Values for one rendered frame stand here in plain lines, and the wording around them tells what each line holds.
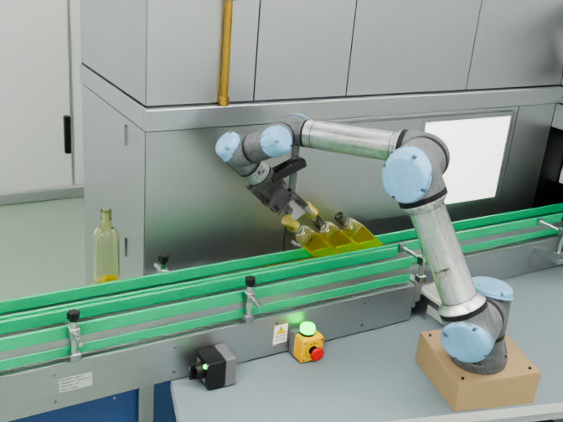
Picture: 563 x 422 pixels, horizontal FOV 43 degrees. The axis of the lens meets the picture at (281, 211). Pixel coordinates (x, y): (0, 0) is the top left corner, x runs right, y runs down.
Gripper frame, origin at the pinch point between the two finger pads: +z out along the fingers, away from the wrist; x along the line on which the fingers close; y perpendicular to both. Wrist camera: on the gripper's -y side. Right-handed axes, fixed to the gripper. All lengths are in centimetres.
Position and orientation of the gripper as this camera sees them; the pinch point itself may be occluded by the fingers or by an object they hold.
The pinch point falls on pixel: (306, 208)
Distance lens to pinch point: 206.6
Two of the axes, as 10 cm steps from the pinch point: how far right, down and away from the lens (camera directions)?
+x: 5.0, 3.5, -7.9
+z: 5.9, 5.3, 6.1
